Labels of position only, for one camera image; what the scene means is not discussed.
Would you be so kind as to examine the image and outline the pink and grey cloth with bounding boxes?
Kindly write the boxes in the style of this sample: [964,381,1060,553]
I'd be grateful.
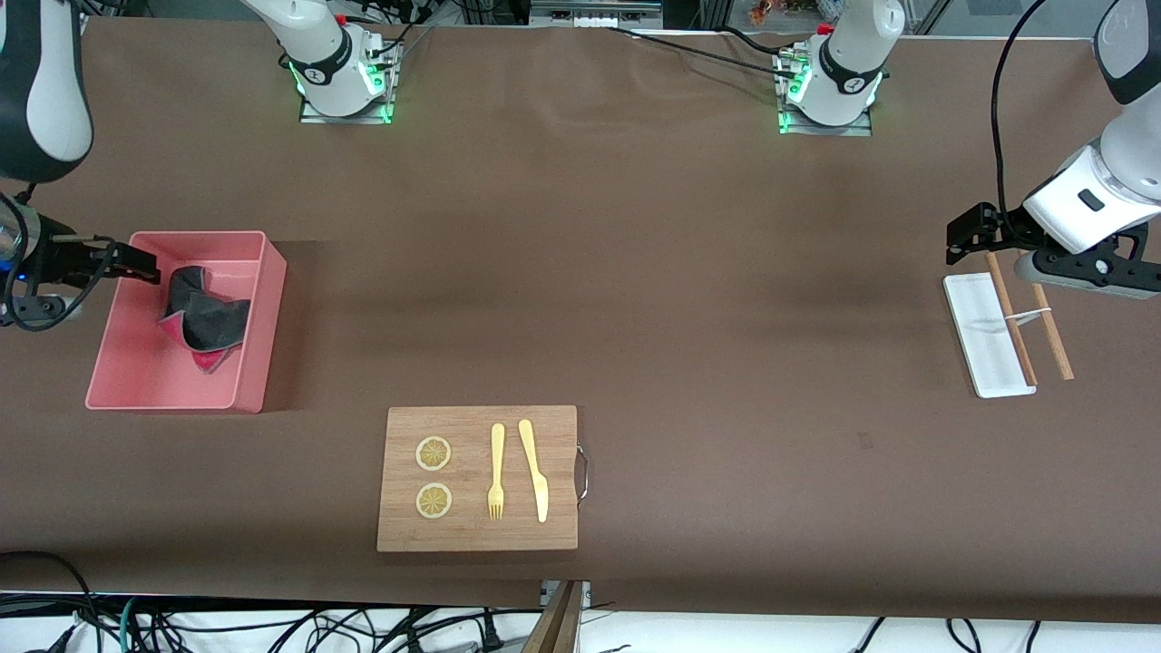
[157,265,253,375]

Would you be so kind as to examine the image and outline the white rectangular tray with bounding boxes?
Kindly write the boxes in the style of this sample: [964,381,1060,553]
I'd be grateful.
[942,272,1038,399]

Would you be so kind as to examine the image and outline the pink plastic box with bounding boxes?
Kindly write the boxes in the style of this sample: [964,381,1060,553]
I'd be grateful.
[85,230,288,414]

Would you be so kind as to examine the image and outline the bamboo cutting board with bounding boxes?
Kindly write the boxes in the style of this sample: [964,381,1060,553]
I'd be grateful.
[376,405,580,553]

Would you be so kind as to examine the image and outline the yellow plastic fork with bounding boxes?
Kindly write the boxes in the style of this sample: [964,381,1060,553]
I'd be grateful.
[487,423,506,521]

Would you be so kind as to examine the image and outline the grey power strip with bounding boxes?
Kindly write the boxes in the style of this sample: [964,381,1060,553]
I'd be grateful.
[531,0,664,28]

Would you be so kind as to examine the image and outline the yellow plastic knife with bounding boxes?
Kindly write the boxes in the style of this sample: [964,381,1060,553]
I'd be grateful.
[518,418,550,524]

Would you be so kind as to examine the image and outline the brown wooden plank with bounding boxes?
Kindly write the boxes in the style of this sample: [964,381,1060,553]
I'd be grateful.
[522,580,583,653]

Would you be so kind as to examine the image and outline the black camera cable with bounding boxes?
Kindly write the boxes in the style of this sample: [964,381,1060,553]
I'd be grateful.
[990,0,1053,219]
[0,181,119,314]

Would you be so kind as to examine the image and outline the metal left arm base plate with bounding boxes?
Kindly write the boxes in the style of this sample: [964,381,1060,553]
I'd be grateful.
[774,47,874,138]

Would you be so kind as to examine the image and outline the black looped floor cable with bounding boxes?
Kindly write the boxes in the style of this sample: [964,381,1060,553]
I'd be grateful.
[0,551,99,653]

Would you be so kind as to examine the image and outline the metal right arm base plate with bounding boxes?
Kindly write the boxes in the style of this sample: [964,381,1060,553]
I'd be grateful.
[298,36,395,126]

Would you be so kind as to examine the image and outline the black cable across table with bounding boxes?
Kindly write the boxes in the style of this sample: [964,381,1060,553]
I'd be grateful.
[606,25,804,81]

